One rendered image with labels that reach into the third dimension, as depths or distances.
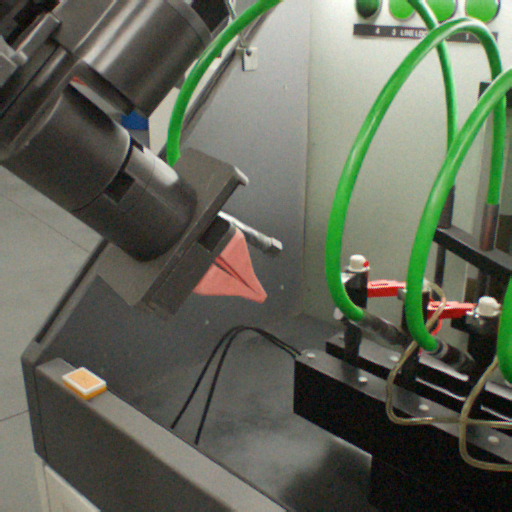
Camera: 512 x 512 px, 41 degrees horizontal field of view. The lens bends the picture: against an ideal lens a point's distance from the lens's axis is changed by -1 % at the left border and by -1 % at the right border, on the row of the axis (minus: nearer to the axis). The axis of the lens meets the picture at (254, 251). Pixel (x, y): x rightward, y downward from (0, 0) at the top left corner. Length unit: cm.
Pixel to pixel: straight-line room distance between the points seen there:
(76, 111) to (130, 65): 4
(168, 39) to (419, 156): 72
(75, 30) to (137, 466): 53
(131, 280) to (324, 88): 77
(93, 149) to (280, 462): 63
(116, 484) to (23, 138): 56
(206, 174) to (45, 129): 11
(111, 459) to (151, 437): 8
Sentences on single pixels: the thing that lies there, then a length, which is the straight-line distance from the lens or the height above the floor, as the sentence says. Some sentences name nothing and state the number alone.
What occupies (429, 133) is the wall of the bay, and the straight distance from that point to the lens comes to 104.
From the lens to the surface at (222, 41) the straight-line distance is 74.
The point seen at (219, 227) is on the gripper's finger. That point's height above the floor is 127.
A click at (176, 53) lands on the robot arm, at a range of 37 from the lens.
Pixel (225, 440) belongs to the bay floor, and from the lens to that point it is 96.
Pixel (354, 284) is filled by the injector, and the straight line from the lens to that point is 79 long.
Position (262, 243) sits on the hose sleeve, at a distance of 81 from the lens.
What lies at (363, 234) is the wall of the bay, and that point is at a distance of 114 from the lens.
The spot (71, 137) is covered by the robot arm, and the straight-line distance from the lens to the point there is 36.
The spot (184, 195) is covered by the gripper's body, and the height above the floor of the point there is 129.
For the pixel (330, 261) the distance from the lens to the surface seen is 60.
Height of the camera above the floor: 141
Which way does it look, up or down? 22 degrees down
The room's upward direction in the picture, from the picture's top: straight up
